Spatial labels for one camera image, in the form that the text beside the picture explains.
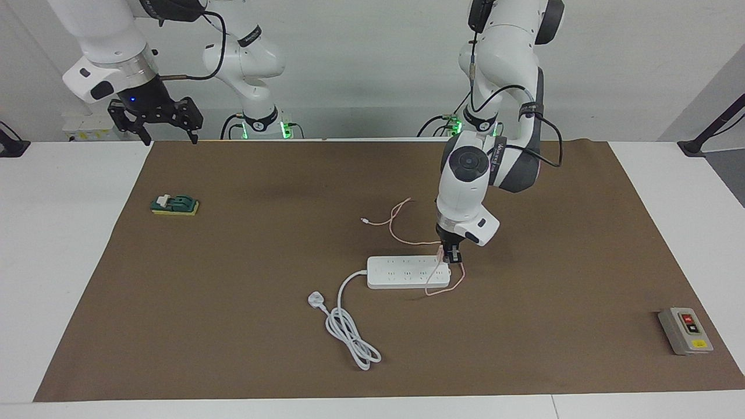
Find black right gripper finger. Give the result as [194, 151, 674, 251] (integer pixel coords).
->
[108, 100, 153, 146]
[178, 98, 204, 145]

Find pink charging cable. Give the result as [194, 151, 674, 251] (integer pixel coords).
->
[361, 198, 466, 296]

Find white power strip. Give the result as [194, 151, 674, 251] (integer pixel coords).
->
[366, 255, 453, 290]

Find brown table mat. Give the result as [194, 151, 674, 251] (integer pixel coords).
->
[33, 140, 745, 402]

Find black table clamp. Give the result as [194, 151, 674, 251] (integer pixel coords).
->
[0, 121, 31, 158]

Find black base cable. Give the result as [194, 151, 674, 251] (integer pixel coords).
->
[416, 90, 472, 139]
[220, 113, 245, 140]

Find white wall socket box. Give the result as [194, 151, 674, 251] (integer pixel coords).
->
[63, 113, 126, 142]

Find green knife switch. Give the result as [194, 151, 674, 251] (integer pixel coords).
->
[150, 194, 200, 216]

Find white power cord with plug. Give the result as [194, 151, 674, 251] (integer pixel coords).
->
[307, 269, 382, 371]

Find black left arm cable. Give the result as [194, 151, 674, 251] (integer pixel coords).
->
[466, 29, 564, 169]

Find grey on-off switch box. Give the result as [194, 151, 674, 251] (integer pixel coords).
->
[658, 307, 714, 356]

